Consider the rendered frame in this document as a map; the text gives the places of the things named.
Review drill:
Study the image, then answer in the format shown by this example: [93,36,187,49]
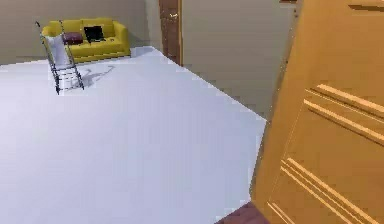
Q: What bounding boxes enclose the dark brown wooden door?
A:
[158,0,184,67]

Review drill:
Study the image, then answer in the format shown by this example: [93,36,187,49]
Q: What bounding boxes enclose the yellow sofa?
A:
[41,17,131,64]

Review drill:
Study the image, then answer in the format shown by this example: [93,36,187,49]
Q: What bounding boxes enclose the black open laptop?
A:
[83,25,107,44]

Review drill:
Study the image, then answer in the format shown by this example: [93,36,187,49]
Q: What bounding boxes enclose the grey metal drying rack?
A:
[35,20,85,96]

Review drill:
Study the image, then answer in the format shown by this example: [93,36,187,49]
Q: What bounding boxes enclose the light wooden panelled door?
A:
[250,0,384,224]

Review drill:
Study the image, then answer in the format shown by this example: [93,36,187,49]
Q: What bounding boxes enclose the white hanging cloth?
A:
[45,34,72,67]

